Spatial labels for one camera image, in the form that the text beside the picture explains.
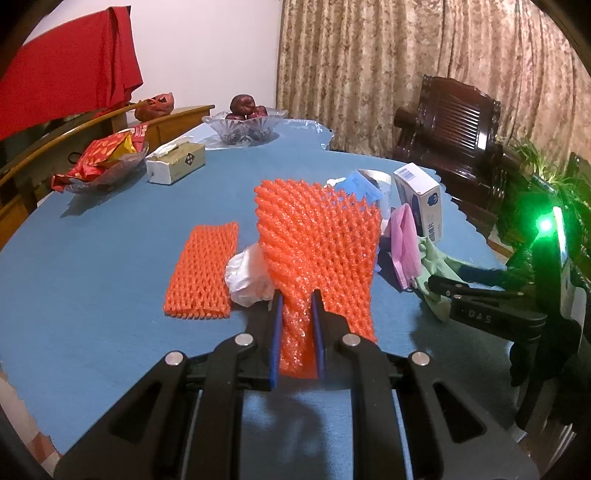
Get green rubber glove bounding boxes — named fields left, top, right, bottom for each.
left=415, top=236, right=471, bottom=323

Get blue white cardboard box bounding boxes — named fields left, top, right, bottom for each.
left=393, top=163, right=443, bottom=243

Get blue plastic bag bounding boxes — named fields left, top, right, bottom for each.
left=325, top=169, right=392, bottom=209

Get large orange foam net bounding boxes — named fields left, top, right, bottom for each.
left=254, top=179, right=382, bottom=379

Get pink face mask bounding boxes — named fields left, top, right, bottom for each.
left=381, top=203, right=422, bottom=290

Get green potted plant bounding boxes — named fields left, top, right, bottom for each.
left=510, top=139, right=590, bottom=217

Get small orange foam net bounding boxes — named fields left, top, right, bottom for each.
left=163, top=222, right=238, bottom=320

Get dark wooden armchair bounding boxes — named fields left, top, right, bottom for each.
left=393, top=75, right=508, bottom=224

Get blue tablecloth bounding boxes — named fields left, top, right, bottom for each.
left=1, top=123, right=517, bottom=479

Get crumpled white tissue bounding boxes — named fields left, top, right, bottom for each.
left=224, top=243, right=274, bottom=307

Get beige patterned curtain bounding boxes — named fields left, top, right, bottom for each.
left=276, top=1, right=590, bottom=164

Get glass snack dish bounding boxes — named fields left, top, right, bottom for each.
left=64, top=142, right=149, bottom=194

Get white tissue box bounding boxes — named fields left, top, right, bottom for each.
left=145, top=137, right=205, bottom=185

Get glass fruit bowl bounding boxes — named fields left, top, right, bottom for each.
left=202, top=109, right=287, bottom=145

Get red snack packets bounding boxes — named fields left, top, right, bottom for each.
left=50, top=123, right=148, bottom=193

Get dark red apples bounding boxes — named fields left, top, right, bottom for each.
left=225, top=94, right=269, bottom=120

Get wooden bench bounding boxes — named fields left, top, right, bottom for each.
left=1, top=101, right=215, bottom=250

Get orange red bag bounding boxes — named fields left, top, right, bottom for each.
left=134, top=92, right=174, bottom=123

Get red cloth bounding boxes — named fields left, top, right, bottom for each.
left=1, top=6, right=143, bottom=139

